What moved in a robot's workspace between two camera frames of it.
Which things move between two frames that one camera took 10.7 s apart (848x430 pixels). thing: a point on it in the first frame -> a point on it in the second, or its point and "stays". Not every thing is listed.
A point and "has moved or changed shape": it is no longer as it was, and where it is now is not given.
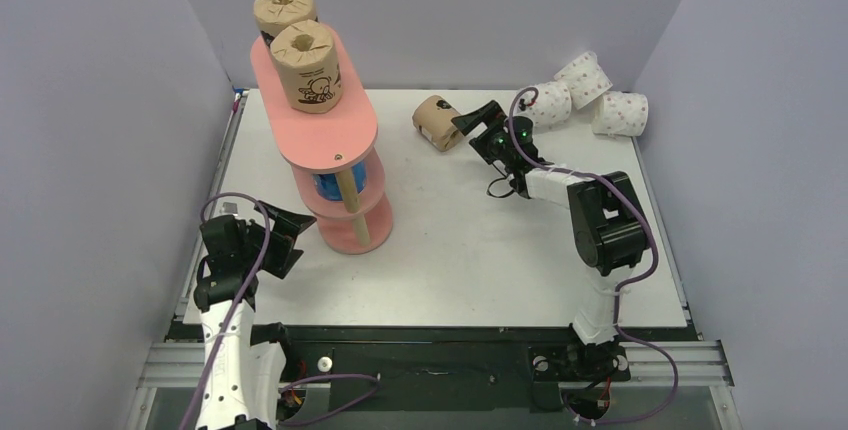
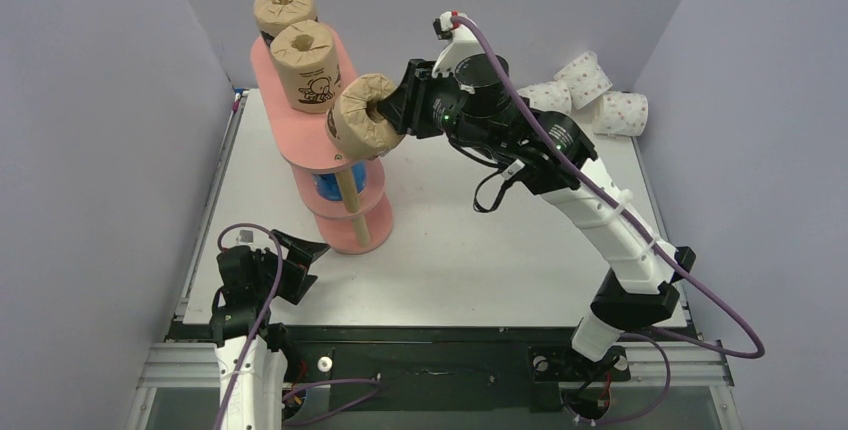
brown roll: (432, 120) has moved or changed shape
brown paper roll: (282, 7) stays
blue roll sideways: (326, 184) stays
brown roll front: (307, 65) stays
